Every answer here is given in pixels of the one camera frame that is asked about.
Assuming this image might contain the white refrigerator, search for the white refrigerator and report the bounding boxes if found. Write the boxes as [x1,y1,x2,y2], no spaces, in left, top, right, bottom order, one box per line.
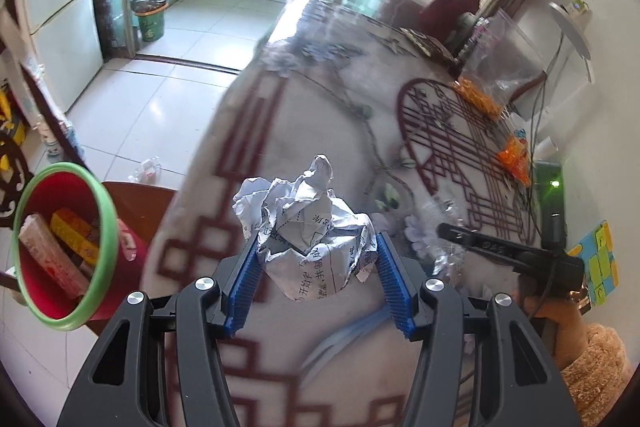
[23,0,103,112]

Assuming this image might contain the green kitchen trash bin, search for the green kitchen trash bin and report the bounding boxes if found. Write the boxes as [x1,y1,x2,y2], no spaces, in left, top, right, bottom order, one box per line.
[130,0,169,42]

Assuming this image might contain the red green-rimmed trash bucket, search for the red green-rimmed trash bucket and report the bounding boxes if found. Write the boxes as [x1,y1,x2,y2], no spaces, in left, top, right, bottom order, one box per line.
[11,162,148,331]

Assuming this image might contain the yellow drink carton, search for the yellow drink carton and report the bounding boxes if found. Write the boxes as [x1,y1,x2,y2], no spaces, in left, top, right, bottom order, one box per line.
[50,208,100,267]

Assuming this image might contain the clear plastic zip bag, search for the clear plastic zip bag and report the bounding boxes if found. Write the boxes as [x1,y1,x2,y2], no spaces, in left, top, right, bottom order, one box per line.
[452,10,546,121]

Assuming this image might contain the floral tablecloth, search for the floral tablecloth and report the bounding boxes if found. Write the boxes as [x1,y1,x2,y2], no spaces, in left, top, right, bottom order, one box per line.
[142,0,536,426]

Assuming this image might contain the dark red hanging garment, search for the dark red hanging garment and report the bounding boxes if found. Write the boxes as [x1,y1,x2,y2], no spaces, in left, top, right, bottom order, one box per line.
[418,0,480,42]

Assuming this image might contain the pink strawberry milk carton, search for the pink strawberry milk carton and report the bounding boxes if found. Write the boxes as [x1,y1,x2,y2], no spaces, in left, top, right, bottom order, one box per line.
[18,213,89,299]

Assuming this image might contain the wooden chair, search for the wooden chair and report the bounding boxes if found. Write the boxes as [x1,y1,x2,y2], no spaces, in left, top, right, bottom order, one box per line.
[1,0,86,234]

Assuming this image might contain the blue yellow toy pad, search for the blue yellow toy pad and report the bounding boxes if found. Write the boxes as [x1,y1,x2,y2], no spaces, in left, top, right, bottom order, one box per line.
[568,221,620,313]

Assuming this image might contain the person's right hand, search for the person's right hand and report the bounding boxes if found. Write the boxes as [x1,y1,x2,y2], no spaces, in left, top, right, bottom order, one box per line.
[524,296,588,369]

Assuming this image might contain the orange furry sleeve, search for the orange furry sleeve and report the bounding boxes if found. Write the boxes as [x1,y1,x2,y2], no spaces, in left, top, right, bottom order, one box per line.
[562,323,632,426]

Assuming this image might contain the silver foil ball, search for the silver foil ball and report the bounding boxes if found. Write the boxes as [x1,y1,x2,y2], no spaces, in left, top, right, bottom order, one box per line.
[232,155,378,301]

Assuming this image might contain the dark snack packet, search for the dark snack packet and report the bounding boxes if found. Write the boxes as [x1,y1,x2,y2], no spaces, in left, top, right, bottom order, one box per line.
[400,28,454,65]

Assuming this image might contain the orange snack bag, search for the orange snack bag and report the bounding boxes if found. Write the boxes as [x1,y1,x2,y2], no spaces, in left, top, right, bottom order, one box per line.
[497,134,530,187]

